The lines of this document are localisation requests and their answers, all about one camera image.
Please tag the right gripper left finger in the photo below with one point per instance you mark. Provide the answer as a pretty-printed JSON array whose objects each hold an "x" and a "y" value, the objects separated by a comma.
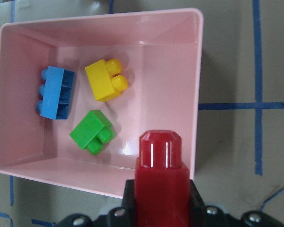
[{"x": 122, "y": 216}]

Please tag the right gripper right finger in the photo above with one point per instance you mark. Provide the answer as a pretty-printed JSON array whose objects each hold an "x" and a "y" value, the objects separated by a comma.
[{"x": 201, "y": 215}]

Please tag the red toy block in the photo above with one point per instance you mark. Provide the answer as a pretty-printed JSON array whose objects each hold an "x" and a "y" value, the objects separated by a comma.
[{"x": 161, "y": 185}]

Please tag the green toy block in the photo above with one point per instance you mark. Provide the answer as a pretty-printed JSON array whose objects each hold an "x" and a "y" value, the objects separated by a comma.
[{"x": 93, "y": 132}]

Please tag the yellow toy block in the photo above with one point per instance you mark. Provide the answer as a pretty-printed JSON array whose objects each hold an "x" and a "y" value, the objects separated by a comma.
[{"x": 105, "y": 79}]

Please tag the blue toy block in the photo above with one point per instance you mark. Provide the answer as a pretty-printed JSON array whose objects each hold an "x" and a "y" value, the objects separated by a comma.
[{"x": 55, "y": 93}]

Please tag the pink plastic box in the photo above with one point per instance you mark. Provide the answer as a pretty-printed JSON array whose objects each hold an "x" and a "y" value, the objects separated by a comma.
[{"x": 160, "y": 52}]

